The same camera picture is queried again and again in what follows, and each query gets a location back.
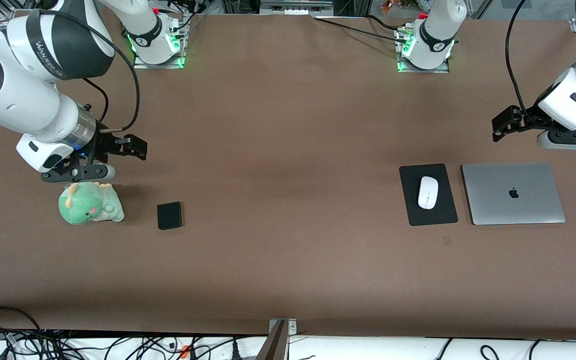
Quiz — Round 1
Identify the small black square box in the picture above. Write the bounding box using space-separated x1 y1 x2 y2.
156 201 184 231

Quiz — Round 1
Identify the white computer mouse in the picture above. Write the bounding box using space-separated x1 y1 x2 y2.
417 175 440 210

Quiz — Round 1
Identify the black mouse pad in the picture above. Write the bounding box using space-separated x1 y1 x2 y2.
399 163 459 227

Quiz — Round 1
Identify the green plush dinosaur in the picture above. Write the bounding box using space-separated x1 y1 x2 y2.
58 181 125 226

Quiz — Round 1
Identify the silver closed laptop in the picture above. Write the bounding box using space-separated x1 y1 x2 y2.
461 162 567 226

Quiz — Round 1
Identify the right arm short black cable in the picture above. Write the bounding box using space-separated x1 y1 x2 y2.
81 76 110 124

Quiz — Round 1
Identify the right arm long black cable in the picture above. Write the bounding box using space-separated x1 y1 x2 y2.
38 8 142 134

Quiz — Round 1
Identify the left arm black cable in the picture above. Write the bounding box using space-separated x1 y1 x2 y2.
504 0 537 127

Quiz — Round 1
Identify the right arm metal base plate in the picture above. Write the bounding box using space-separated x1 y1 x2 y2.
132 49 188 70

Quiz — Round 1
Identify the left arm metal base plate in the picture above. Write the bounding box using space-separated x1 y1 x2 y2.
396 56 452 75

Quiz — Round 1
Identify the short black table cable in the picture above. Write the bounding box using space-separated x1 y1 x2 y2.
365 13 407 32

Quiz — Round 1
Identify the black looped floor cable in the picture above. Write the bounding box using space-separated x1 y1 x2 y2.
0 305 45 335

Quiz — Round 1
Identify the long black table cable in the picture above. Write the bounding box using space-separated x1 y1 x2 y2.
311 16 404 42

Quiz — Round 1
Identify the aluminium frame rail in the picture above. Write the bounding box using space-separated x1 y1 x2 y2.
260 0 335 16

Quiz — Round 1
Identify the silver corner bracket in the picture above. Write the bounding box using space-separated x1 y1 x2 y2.
268 318 298 337

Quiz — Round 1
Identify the dark support post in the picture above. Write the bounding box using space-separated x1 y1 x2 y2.
256 321 290 360

